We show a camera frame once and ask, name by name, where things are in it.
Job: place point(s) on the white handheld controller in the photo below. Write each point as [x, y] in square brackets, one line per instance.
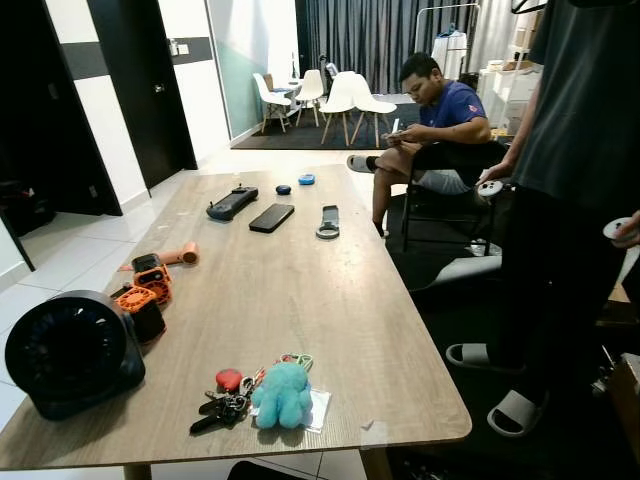
[489, 188]
[615, 228]

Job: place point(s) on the standing person dark shirt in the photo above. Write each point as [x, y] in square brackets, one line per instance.
[580, 120]

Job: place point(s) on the white cabinet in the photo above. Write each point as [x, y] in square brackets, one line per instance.
[505, 95]

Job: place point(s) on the black chair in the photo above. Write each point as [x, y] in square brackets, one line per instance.
[440, 215]

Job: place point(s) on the grey slipper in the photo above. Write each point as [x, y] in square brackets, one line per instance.
[515, 412]
[360, 164]
[468, 356]

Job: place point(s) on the seated person blue shirt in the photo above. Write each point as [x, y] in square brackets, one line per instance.
[452, 108]

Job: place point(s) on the clothes rack with white garment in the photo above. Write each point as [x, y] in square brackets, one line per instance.
[450, 55]

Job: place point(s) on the white dining chair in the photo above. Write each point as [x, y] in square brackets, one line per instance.
[270, 95]
[312, 88]
[372, 102]
[340, 95]

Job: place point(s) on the dark grey curtain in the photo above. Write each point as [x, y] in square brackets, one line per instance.
[370, 35]

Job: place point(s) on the small blue round object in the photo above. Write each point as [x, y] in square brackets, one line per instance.
[306, 180]

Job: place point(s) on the dark rug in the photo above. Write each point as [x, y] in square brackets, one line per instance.
[300, 140]

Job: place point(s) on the green carabiner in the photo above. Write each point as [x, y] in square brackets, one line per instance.
[300, 358]

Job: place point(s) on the small dark round object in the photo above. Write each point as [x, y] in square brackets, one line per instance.
[283, 189]

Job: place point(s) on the white paper card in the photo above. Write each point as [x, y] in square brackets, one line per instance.
[320, 410]

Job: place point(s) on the black smartphone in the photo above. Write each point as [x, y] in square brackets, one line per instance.
[272, 218]

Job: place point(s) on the black handheld console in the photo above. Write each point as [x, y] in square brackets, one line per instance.
[232, 203]

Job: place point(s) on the red key fob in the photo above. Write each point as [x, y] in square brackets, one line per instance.
[229, 380]

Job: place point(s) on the black key bunch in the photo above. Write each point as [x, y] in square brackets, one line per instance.
[225, 410]

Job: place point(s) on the orange black small gadget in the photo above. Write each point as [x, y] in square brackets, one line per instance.
[153, 278]

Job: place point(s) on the orange black square device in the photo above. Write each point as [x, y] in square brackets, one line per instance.
[142, 308]

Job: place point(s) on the black door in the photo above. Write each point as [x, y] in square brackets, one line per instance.
[140, 90]

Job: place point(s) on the black bag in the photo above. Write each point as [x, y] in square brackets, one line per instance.
[25, 208]

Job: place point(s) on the small wall light switch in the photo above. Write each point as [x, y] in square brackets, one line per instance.
[179, 47]

